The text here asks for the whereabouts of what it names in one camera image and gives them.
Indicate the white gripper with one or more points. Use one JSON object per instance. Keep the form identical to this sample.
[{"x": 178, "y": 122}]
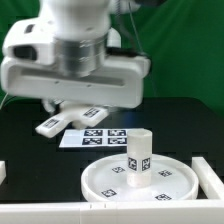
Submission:
[{"x": 118, "y": 83}]

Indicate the white round table top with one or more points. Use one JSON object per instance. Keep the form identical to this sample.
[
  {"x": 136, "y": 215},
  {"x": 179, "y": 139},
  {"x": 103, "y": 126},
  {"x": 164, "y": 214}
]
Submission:
[{"x": 121, "y": 178}]

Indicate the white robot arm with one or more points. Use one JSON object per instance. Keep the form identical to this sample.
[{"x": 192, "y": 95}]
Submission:
[{"x": 70, "y": 52}]

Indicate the white marker sheet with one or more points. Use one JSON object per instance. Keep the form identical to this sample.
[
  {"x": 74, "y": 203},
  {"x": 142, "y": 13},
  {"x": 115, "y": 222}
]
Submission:
[{"x": 94, "y": 138}]

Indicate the white block at left edge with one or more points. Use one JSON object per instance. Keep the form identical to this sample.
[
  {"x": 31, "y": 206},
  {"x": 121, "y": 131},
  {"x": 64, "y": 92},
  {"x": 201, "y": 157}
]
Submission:
[{"x": 2, "y": 171}]

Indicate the white L-shaped fence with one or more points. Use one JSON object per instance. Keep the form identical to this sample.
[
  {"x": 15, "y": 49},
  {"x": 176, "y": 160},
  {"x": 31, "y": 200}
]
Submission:
[{"x": 209, "y": 210}]

